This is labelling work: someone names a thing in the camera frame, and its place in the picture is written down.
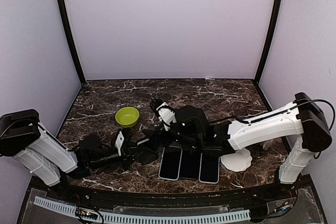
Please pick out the light blue phone case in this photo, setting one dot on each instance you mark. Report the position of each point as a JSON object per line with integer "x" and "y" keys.
{"x": 159, "y": 174}

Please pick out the dark purple edged phone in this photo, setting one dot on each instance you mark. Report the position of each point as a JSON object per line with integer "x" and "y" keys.
{"x": 170, "y": 163}

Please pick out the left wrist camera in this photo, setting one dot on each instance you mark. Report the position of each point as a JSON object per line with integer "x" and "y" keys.
{"x": 123, "y": 136}

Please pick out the white scalloped dish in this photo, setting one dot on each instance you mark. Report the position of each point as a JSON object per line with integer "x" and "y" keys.
{"x": 237, "y": 162}

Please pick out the white cable duct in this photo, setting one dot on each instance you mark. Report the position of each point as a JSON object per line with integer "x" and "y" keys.
{"x": 140, "y": 215}

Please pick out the black frame post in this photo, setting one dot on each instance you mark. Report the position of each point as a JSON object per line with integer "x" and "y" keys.
{"x": 70, "y": 40}
{"x": 268, "y": 41}

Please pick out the silver white phone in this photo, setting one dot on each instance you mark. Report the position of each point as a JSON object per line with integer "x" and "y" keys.
{"x": 146, "y": 142}

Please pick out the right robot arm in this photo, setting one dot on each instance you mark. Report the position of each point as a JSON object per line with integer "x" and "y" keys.
{"x": 302, "y": 117}

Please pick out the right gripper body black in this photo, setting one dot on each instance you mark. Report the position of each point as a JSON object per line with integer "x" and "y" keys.
{"x": 158, "y": 132}

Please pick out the right black frame post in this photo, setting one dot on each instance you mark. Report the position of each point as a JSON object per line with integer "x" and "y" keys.
{"x": 268, "y": 41}

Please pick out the patterned white mug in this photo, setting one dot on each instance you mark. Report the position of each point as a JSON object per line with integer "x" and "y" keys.
{"x": 266, "y": 145}

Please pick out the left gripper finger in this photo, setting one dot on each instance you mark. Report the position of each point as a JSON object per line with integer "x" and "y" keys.
{"x": 152, "y": 149}
{"x": 145, "y": 158}

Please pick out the lavender phone case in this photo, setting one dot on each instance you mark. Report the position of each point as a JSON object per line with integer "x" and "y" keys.
{"x": 209, "y": 182}

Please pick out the black front rail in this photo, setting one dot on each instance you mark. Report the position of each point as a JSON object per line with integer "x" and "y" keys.
{"x": 135, "y": 190}

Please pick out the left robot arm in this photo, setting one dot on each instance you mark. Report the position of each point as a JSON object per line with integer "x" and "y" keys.
{"x": 25, "y": 139}

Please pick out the black magsafe phone case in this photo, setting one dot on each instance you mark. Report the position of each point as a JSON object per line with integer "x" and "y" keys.
{"x": 147, "y": 154}

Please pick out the green bowl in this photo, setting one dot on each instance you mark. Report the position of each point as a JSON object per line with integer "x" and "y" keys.
{"x": 127, "y": 117}

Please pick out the left black frame post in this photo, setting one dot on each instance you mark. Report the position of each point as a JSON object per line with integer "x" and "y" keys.
{"x": 70, "y": 40}

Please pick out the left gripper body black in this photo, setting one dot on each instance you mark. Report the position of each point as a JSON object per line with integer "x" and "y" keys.
{"x": 126, "y": 157}

